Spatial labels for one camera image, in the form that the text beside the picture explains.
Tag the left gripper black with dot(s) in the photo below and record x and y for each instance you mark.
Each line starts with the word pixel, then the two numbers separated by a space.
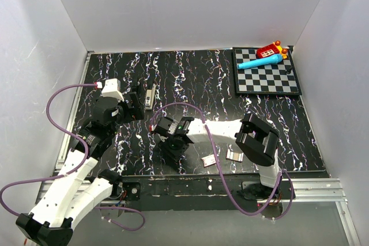
pixel 134 113

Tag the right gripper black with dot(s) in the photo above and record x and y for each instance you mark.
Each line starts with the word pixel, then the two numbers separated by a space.
pixel 174 155

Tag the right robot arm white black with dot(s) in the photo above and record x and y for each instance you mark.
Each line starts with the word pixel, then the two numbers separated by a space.
pixel 256 139

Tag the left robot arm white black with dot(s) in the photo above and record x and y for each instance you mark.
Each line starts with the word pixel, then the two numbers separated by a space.
pixel 53 220

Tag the red white staple box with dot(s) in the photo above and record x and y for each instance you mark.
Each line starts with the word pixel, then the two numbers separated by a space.
pixel 209 160

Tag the checkered chess board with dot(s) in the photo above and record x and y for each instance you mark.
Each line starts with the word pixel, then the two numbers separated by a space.
pixel 267 79

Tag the blue toy marker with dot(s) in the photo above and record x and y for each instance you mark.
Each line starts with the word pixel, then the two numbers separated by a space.
pixel 273 59

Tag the red toy block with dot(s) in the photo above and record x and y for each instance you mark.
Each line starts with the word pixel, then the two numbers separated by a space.
pixel 271 49

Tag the black chess pawn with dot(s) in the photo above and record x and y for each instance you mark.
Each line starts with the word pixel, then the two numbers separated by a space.
pixel 288 70

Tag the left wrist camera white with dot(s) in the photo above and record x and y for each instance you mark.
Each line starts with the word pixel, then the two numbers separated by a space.
pixel 112 88

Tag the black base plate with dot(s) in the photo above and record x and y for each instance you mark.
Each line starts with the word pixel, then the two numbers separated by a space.
pixel 191 193

